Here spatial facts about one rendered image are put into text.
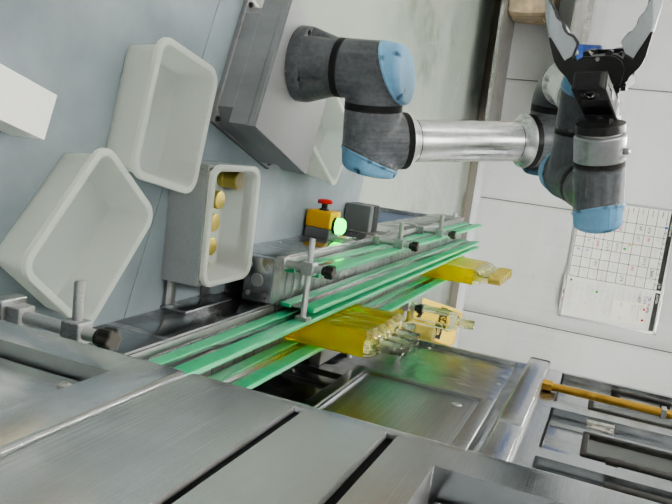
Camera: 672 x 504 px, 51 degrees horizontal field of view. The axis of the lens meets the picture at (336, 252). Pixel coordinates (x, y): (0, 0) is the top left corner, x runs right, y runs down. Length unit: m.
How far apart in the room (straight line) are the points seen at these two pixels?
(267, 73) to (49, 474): 1.08
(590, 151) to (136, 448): 0.85
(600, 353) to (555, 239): 1.20
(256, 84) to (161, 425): 1.01
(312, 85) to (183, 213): 0.36
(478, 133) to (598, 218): 0.44
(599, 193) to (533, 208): 6.17
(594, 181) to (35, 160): 0.80
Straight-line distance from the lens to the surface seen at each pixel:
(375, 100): 1.37
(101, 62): 1.15
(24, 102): 0.96
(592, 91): 1.02
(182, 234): 1.29
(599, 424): 1.78
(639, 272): 7.27
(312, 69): 1.40
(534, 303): 7.38
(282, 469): 0.39
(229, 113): 1.38
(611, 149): 1.11
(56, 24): 1.08
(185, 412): 0.45
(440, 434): 1.41
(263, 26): 1.43
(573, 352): 7.44
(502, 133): 1.52
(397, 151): 1.40
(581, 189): 1.13
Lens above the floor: 1.50
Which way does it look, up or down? 21 degrees down
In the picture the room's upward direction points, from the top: 101 degrees clockwise
